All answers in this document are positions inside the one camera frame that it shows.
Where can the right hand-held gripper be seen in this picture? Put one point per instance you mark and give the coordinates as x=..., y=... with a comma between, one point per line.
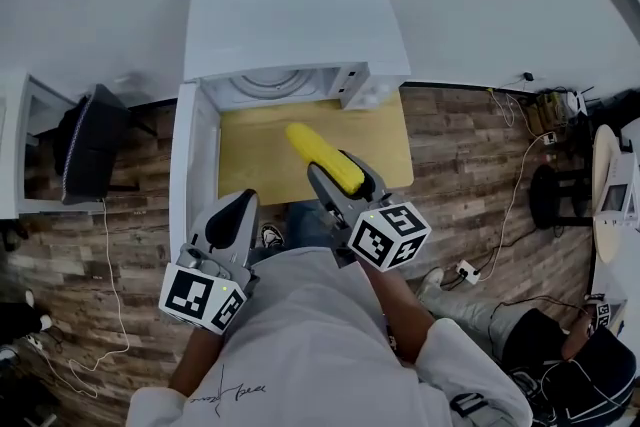
x=390, y=235

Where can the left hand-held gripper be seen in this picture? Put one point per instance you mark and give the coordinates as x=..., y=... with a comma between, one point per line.
x=187, y=297

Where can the yellow corn cob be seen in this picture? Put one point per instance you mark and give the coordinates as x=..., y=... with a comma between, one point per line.
x=320, y=155

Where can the white microwave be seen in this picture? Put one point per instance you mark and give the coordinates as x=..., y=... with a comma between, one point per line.
x=290, y=25

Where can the person's left forearm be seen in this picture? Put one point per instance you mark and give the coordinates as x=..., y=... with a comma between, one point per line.
x=197, y=360

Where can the person's right forearm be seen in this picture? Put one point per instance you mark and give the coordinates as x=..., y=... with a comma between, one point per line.
x=400, y=310

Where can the person's black white shoe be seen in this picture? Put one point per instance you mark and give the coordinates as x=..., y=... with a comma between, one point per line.
x=272, y=236

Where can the person's blue jeans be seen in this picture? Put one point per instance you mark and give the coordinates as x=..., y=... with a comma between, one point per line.
x=305, y=230

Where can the small light wooden table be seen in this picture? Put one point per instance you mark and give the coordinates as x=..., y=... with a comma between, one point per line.
x=255, y=155

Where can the person's white shirt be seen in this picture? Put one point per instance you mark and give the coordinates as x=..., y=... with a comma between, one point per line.
x=310, y=340

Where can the white power strip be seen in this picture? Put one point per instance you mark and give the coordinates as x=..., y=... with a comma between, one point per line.
x=468, y=271

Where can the black office chair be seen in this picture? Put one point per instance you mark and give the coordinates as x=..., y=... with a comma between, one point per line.
x=95, y=145

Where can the black round stool base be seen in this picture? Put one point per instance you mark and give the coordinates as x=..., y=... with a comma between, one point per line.
x=545, y=195

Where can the green bag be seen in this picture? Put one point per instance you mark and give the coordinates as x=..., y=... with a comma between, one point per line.
x=545, y=115

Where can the white cabinet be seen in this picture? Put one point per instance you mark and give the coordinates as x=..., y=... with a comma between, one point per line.
x=10, y=140

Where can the white router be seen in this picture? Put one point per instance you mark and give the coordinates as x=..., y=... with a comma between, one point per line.
x=579, y=102

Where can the round beige table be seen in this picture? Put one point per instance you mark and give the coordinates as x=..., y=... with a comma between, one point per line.
x=605, y=175

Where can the white appliance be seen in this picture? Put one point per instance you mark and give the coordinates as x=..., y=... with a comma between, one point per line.
x=620, y=195

